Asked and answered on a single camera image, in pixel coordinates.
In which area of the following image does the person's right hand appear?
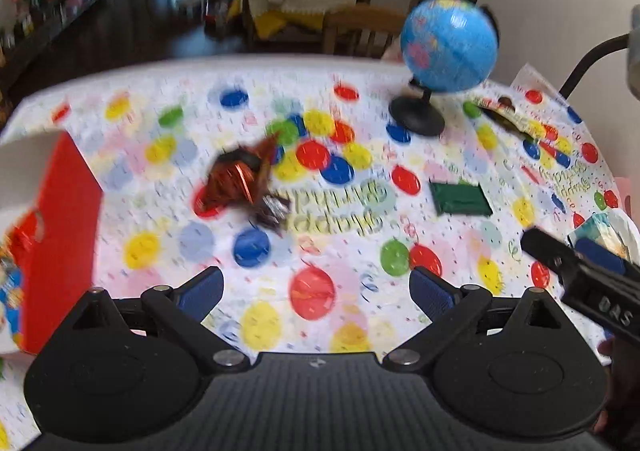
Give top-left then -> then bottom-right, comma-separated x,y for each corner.
598,337 -> 616,360

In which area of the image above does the tissue pack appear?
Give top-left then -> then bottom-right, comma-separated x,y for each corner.
567,208 -> 640,265

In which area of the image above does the green rectangular packet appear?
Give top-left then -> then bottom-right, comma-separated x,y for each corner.
428,182 -> 492,217

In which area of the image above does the small brown candy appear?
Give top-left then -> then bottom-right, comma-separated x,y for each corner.
252,193 -> 291,231

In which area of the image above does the dark red foil snack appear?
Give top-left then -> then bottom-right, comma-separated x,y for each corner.
200,134 -> 278,211

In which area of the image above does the red white cardboard box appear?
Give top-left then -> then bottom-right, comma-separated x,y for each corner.
1,130 -> 103,356

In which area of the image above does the colourful balloon tablecloth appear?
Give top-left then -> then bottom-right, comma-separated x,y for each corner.
0,54 -> 632,451

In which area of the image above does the dark flat wrapper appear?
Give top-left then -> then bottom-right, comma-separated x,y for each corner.
477,96 -> 535,142

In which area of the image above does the desk lamp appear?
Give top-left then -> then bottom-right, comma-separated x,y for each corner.
559,5 -> 640,100

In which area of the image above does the blue desk globe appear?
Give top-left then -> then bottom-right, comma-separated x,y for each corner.
388,0 -> 500,137

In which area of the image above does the wooden chair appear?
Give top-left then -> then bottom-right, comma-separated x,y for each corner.
322,3 -> 407,59

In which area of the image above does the dark tv cabinet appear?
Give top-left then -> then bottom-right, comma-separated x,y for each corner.
1,0 -> 102,89

